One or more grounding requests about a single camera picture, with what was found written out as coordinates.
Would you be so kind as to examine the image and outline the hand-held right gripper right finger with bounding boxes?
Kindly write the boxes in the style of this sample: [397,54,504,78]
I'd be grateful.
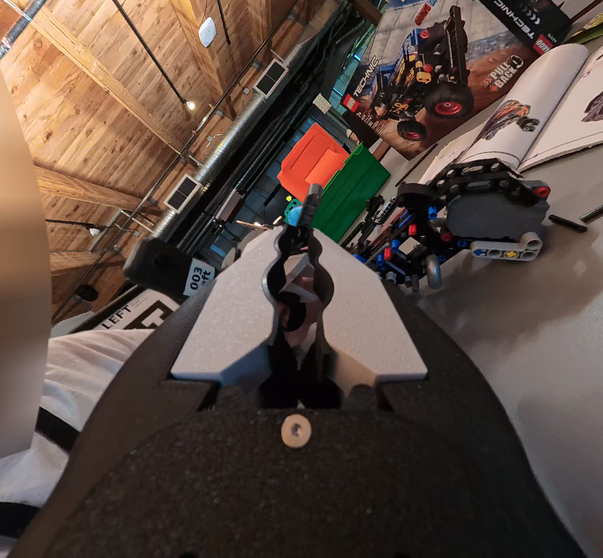
[305,228,428,388]

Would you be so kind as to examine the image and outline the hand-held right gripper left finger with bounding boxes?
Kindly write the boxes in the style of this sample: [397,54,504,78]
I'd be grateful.
[171,225,302,382]

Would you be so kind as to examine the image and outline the partly built lego truck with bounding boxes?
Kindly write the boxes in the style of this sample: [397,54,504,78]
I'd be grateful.
[365,158,552,294]

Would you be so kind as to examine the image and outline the pile of small lego pieces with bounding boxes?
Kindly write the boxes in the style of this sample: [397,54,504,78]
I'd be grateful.
[346,194,401,250]

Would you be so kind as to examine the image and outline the short black lego axle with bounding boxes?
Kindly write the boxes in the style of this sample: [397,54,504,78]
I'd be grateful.
[549,213,588,234]

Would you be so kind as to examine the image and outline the lego set cardboard box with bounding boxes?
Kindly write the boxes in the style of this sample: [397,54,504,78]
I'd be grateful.
[341,0,573,160]

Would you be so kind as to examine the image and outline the person's left hand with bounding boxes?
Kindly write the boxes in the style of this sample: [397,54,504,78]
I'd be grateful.
[301,278,333,306]

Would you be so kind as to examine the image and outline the black framed marker board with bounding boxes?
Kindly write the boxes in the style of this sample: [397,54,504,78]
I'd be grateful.
[92,285,182,333]

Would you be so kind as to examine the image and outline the white framed vent grille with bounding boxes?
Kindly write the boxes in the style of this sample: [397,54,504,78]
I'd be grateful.
[253,60,289,98]
[163,174,202,212]

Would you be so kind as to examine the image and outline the person's torso in white shirt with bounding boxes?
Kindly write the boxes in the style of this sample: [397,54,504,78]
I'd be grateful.
[0,327,156,540]

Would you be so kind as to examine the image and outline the green plastic bin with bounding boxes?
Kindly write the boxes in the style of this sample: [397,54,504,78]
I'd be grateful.
[311,143,392,244]

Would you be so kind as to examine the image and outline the long black rod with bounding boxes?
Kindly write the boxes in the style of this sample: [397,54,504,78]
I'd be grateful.
[395,143,440,187]

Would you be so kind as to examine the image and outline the orange plastic bin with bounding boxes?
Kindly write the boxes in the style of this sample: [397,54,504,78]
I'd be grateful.
[277,124,350,203]

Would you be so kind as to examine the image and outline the open instruction booklet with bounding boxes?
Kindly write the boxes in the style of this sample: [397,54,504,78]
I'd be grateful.
[419,42,603,187]

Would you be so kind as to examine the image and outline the silver ventilation duct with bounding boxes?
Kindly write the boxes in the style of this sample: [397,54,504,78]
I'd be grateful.
[148,0,378,243]

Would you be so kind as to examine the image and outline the black harness straps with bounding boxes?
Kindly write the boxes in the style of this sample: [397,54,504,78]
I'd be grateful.
[0,406,81,540]

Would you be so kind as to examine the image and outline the black track light rail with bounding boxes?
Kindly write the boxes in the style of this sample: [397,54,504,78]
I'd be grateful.
[84,0,196,112]

